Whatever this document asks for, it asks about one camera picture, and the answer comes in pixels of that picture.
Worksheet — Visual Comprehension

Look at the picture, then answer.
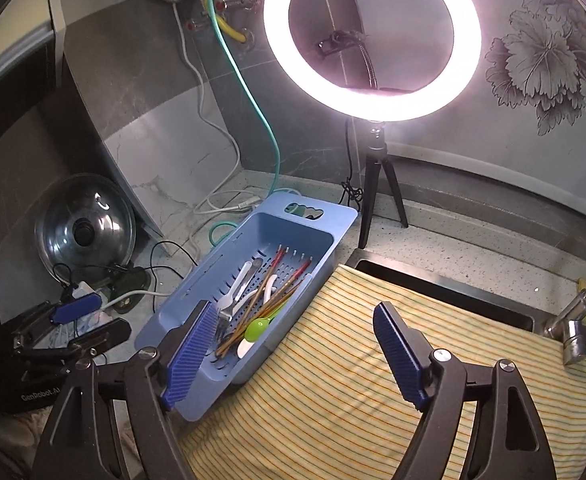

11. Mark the steel spoon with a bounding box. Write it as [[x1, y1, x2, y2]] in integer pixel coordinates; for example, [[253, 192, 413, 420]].
[[223, 258, 264, 315]]

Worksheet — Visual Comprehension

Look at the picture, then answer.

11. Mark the green plastic spoon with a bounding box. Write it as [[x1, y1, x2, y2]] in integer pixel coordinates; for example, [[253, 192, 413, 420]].
[[244, 307, 282, 342]]

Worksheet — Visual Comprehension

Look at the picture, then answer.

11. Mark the white plastic spoon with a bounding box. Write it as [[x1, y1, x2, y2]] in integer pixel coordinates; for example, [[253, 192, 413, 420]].
[[236, 338, 254, 360]]

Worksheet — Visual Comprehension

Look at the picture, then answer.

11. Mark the white ceramic spoon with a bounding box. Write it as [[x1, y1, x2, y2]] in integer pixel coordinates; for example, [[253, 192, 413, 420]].
[[262, 274, 278, 304]]

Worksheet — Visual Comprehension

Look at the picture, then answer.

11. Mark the steel faucet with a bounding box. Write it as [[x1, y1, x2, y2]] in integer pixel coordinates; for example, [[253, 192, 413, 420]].
[[542, 289, 586, 366]]

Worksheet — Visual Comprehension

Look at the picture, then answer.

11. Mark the blue plastic drainer basket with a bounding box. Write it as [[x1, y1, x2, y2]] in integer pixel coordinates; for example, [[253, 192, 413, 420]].
[[134, 193, 357, 422]]

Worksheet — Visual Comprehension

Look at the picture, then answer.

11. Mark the yellow striped cloth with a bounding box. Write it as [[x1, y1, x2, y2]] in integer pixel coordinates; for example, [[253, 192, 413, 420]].
[[180, 266, 586, 479]]

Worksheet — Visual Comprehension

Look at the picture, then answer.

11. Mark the black tripod stand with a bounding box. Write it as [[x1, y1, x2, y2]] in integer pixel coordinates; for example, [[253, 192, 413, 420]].
[[343, 119, 409, 249]]

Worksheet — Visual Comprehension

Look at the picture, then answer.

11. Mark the white cable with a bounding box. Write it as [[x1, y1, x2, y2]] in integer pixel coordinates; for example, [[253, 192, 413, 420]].
[[169, 0, 265, 216]]

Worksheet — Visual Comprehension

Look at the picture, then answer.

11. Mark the white ring light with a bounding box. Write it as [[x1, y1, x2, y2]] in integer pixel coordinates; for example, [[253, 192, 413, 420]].
[[264, 0, 482, 122]]

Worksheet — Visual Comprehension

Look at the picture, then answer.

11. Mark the green hose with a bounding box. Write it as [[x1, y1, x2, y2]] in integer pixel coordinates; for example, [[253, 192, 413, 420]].
[[202, 0, 282, 248]]

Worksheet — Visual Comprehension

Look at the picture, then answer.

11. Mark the yellow hose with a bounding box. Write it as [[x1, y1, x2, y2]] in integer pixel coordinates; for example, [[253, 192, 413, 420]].
[[199, 0, 248, 45]]

